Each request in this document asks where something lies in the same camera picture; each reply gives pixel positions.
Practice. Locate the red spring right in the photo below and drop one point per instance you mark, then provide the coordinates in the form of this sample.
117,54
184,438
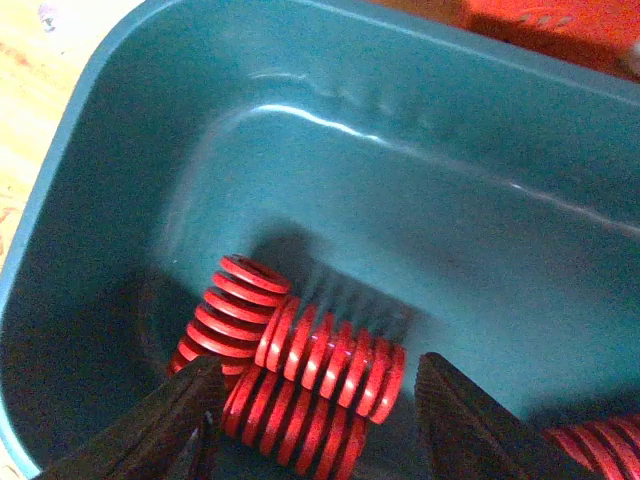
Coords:
609,447

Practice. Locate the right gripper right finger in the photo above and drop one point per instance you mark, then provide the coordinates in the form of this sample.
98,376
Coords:
469,435

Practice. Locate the teal plastic tray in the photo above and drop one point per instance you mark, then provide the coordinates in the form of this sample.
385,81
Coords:
450,192

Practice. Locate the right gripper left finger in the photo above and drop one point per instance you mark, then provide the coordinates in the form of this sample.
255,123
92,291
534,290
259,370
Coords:
149,440

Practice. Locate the large red spring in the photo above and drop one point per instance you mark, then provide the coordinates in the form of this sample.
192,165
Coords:
356,369
295,426

